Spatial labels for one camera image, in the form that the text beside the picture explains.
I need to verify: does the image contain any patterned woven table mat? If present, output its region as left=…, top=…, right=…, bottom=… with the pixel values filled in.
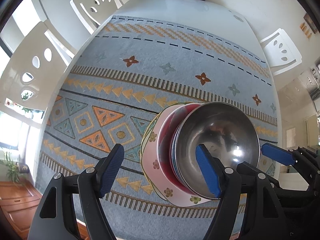
left=35, top=15, right=279, bottom=240

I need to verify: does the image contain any wooden wall ornament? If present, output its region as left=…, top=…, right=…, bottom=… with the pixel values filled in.
left=299, top=12, right=319, bottom=39

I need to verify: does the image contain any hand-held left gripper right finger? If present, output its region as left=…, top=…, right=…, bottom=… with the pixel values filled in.
left=195, top=144, right=293, bottom=240

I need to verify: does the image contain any large flower-print plate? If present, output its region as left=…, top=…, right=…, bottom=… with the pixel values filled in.
left=140, top=102, right=218, bottom=208

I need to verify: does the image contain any potted green plant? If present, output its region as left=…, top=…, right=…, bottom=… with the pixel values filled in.
left=5, top=90, right=38, bottom=119
left=0, top=150, right=29, bottom=188

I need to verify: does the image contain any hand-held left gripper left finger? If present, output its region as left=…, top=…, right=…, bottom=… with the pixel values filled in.
left=27, top=144, right=125, bottom=240

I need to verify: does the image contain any wooden cabinet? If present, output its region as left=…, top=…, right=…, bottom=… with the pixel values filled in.
left=0, top=180, right=43, bottom=240

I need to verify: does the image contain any white chair with oval cutouts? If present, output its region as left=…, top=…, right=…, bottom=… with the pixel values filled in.
left=69, top=0, right=124, bottom=34
left=259, top=28, right=303, bottom=76
left=0, top=19, right=78, bottom=112

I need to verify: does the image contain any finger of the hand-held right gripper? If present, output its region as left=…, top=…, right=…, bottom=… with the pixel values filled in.
left=261, top=142, right=320, bottom=178
left=236, top=161, right=282, bottom=193

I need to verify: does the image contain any pink cartoon bowl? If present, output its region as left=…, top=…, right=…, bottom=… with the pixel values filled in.
left=156, top=102, right=200, bottom=195

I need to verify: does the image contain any large stainless steel bowl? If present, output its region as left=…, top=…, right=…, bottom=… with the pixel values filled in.
left=171, top=102, right=260, bottom=200

